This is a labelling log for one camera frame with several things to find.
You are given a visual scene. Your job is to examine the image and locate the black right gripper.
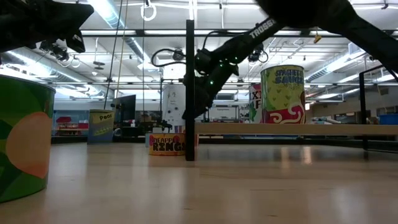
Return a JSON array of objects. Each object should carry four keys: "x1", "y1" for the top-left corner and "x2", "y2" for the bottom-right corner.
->
[{"x1": 195, "y1": 62, "x2": 240, "y2": 120}]

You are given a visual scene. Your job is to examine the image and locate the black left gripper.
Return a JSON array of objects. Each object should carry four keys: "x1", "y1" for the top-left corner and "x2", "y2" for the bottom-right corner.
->
[{"x1": 34, "y1": 0, "x2": 95, "y2": 54}]

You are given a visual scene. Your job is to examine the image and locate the yellow pineapple rings can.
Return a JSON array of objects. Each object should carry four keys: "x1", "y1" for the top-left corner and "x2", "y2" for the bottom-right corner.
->
[{"x1": 148, "y1": 133, "x2": 187, "y2": 157}]

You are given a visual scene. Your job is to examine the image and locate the white mixed fruit can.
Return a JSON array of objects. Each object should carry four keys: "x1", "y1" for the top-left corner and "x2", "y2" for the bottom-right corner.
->
[{"x1": 248, "y1": 83, "x2": 264, "y2": 124}]

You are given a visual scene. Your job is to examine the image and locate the green spaghetti sauce can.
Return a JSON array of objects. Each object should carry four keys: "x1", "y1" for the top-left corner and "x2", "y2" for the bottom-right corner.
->
[{"x1": 259, "y1": 64, "x2": 307, "y2": 125}]

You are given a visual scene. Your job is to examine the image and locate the yellow and blue peas can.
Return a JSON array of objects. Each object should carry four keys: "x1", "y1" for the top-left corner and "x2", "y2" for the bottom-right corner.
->
[{"x1": 87, "y1": 109, "x2": 116, "y2": 145}]

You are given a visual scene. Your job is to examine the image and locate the green sliced peaches can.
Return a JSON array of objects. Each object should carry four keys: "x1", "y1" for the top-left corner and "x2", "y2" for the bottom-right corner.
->
[{"x1": 0, "y1": 73, "x2": 57, "y2": 203}]

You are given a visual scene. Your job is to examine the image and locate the white sign board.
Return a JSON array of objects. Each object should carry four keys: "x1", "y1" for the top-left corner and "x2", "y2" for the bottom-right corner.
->
[{"x1": 208, "y1": 105, "x2": 239, "y2": 121}]

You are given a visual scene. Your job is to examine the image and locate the tall white cabinet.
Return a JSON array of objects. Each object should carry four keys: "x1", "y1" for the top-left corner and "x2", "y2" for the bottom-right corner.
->
[{"x1": 161, "y1": 83, "x2": 187, "y2": 127}]

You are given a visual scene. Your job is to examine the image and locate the black monitor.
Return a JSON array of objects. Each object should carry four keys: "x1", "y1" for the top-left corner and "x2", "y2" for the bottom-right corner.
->
[{"x1": 113, "y1": 94, "x2": 137, "y2": 124}]

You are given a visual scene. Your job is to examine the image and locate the blue display panel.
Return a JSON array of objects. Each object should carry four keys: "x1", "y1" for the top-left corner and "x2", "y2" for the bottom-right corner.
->
[{"x1": 52, "y1": 110, "x2": 90, "y2": 138}]

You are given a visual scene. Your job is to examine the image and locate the blue storage bin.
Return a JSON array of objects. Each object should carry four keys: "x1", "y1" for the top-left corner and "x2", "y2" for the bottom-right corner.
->
[{"x1": 379, "y1": 113, "x2": 398, "y2": 126}]

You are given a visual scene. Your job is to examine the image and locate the black overhead camera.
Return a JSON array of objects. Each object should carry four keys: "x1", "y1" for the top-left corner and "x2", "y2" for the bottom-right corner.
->
[
  {"x1": 247, "y1": 43, "x2": 269, "y2": 64},
  {"x1": 39, "y1": 39, "x2": 70, "y2": 62},
  {"x1": 172, "y1": 47, "x2": 187, "y2": 62}
]

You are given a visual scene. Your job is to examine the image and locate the dark hanging cable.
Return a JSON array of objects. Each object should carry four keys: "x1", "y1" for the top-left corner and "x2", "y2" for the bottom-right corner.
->
[{"x1": 103, "y1": 0, "x2": 124, "y2": 110}]

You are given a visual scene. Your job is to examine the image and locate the black aluminium rig frame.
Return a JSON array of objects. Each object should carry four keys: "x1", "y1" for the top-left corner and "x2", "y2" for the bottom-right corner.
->
[{"x1": 79, "y1": 29, "x2": 398, "y2": 39}]

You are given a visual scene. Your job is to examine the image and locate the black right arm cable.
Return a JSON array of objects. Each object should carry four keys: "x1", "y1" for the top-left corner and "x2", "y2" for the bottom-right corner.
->
[{"x1": 150, "y1": 29, "x2": 239, "y2": 68}]

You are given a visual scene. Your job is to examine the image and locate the white coiled cable ring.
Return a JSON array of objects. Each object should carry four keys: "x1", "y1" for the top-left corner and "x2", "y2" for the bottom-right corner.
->
[{"x1": 140, "y1": 0, "x2": 157, "y2": 22}]

